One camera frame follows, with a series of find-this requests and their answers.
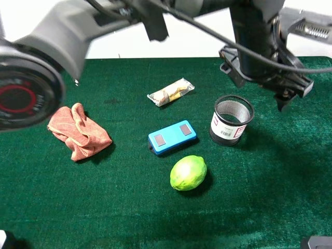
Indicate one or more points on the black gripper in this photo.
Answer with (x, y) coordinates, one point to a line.
(285, 85)

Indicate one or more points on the black mesh pen cup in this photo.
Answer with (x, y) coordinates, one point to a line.
(232, 113)

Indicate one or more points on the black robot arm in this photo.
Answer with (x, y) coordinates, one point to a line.
(32, 88)

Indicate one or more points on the grey object bottom right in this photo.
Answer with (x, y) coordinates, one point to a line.
(316, 242)

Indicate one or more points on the wrapped snack packet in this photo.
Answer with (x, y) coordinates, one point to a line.
(171, 92)

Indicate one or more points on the green lime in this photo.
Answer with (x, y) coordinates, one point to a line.
(188, 173)

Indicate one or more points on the blue rectangular box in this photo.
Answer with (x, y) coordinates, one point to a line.
(171, 137)

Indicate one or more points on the orange crumpled cloth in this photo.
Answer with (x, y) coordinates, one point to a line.
(82, 135)

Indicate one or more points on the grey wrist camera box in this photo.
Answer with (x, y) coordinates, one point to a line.
(307, 24)

